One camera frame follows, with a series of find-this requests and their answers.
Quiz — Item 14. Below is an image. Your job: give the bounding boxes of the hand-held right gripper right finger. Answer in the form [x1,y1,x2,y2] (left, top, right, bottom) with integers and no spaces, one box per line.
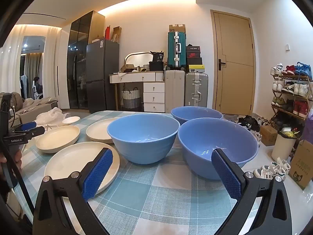
[211,147,292,235]

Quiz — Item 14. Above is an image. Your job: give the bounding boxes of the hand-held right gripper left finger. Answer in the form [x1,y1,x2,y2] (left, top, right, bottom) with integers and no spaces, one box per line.
[33,147,115,235]

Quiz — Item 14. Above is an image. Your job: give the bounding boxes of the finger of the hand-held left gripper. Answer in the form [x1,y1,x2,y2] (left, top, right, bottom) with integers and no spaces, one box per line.
[24,126,46,138]
[15,121,37,132]

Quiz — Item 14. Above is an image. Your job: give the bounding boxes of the cream plate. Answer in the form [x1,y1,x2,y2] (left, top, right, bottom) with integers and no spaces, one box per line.
[35,125,81,154]
[86,118,120,144]
[44,141,120,196]

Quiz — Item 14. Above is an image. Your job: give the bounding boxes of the blue bowl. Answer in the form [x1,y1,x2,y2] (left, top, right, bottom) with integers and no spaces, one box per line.
[177,118,259,180]
[170,106,223,126]
[107,114,181,164]

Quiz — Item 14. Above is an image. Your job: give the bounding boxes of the person's left hand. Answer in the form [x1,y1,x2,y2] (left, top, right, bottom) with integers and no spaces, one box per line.
[0,146,23,177]

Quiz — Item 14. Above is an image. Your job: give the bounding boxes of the white plastic bag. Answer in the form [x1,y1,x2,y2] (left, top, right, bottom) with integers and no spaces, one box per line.
[36,107,70,125]

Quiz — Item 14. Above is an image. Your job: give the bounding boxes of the grey sofa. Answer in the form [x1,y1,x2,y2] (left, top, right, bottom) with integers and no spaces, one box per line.
[0,92,59,125]

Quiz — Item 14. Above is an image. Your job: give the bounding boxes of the white green sneaker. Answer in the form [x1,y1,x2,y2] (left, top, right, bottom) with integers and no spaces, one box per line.
[254,168,274,180]
[269,160,291,182]

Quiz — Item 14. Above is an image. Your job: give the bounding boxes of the small white plate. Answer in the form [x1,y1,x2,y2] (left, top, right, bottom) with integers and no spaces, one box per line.
[62,116,81,125]

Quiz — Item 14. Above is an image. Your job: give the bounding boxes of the brown cardboard box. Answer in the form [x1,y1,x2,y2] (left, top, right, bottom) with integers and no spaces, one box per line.
[259,125,278,146]

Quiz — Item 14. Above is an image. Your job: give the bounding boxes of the white trash bin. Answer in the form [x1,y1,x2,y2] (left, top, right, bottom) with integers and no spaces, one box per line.
[271,127,297,161]

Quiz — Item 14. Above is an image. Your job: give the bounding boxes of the cat print cardboard box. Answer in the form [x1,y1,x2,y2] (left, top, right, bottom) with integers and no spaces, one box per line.
[288,139,313,190]

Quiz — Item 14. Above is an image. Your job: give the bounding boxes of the woven laundry basket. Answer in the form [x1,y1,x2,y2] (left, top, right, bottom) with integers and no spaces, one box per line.
[121,87,141,109]

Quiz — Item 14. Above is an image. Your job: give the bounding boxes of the grey refrigerator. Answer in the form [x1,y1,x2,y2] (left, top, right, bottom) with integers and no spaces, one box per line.
[85,39,120,114]

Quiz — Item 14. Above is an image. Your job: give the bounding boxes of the dark glass cabinet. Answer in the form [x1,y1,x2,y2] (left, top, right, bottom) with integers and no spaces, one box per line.
[67,10,105,110]

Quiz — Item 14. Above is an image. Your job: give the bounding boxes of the silver suitcase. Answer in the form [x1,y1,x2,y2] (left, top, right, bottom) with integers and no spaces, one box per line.
[184,72,209,108]

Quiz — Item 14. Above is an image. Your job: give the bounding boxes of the metal shoe rack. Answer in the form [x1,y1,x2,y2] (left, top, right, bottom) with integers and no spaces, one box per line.
[270,62,313,128]

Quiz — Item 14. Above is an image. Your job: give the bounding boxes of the purple plastic bag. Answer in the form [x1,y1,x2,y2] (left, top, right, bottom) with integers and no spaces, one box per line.
[304,113,313,140]

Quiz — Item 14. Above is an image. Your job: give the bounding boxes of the wooden door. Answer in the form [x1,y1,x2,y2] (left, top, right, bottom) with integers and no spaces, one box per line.
[211,10,255,116]

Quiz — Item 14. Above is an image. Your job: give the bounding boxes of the white vanity desk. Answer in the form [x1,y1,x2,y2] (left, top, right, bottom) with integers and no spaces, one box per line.
[109,71,166,113]

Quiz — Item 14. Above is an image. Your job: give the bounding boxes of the beige suitcase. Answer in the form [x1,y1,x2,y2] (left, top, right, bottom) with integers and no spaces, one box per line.
[164,69,186,114]

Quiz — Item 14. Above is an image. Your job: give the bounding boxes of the shoe rack with shoes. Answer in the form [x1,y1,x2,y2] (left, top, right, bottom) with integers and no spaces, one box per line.
[270,62,313,128]

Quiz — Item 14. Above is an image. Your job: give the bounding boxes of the arched mirror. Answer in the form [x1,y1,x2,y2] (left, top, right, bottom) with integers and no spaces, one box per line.
[124,52,153,70]

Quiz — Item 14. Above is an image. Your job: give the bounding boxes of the black storage box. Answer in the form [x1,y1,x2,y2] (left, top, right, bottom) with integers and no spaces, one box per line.
[149,61,164,71]

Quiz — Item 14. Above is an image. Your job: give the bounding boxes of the black paper bag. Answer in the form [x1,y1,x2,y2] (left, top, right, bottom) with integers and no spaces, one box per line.
[150,51,165,63]

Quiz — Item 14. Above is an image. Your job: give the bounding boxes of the teal suitcase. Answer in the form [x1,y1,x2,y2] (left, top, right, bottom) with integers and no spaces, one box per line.
[167,31,187,69]

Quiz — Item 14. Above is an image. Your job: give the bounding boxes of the flat cardboard box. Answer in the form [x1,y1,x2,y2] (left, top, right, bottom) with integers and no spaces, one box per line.
[168,24,186,33]

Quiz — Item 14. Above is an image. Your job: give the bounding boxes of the black cable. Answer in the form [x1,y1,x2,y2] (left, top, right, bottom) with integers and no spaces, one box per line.
[0,147,35,218]

